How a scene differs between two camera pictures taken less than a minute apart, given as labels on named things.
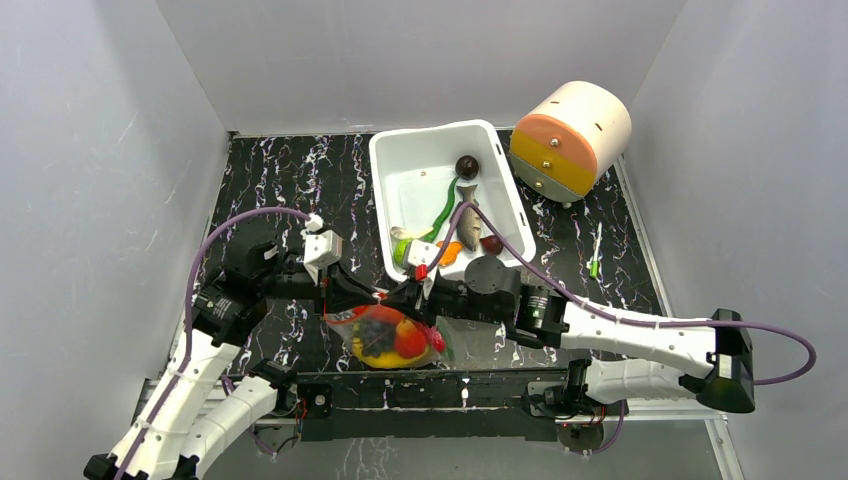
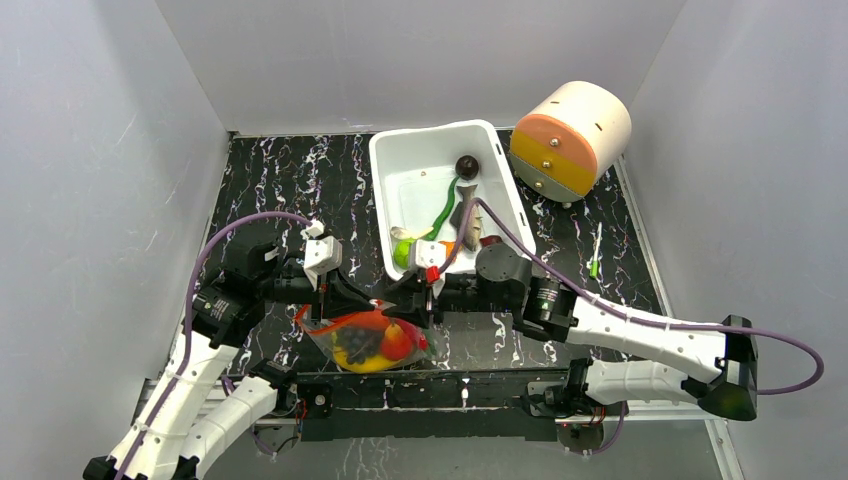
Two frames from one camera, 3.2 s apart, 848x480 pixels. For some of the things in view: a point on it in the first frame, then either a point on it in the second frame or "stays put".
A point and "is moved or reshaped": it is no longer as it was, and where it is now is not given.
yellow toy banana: x=390 y=360 -> x=368 y=365
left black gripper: x=342 y=291 stays put
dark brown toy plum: x=467 y=167 stays put
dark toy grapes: x=377 y=338 is moved or reshaped
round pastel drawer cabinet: x=569 y=140 stays put
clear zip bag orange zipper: x=386 y=336 is moved or reshaped
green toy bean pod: x=449 y=209 stays put
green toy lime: x=399 y=250 stays put
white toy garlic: x=401 y=233 stays put
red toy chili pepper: x=436 y=338 -> x=414 y=332
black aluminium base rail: x=462 y=406 stays put
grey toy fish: x=469 y=227 stays put
